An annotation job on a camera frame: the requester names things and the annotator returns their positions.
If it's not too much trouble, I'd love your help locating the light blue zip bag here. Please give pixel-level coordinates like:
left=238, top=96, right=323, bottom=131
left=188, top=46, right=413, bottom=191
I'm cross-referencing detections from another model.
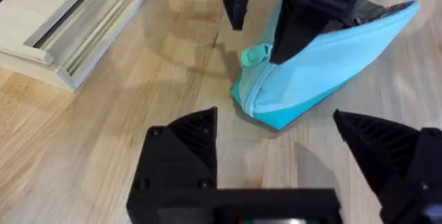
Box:
left=230, top=0, right=421, bottom=131

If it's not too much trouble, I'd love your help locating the pale wooden box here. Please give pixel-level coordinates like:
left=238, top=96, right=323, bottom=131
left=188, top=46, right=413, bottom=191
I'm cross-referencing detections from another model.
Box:
left=0, top=0, right=146, bottom=92

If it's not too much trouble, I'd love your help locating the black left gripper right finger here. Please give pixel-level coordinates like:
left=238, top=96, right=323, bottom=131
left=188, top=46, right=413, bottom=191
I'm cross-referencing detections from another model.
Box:
left=332, top=109, right=442, bottom=224

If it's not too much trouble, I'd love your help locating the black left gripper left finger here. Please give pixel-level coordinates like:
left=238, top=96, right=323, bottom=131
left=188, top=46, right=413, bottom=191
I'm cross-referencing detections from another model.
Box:
left=126, top=106, right=219, bottom=224

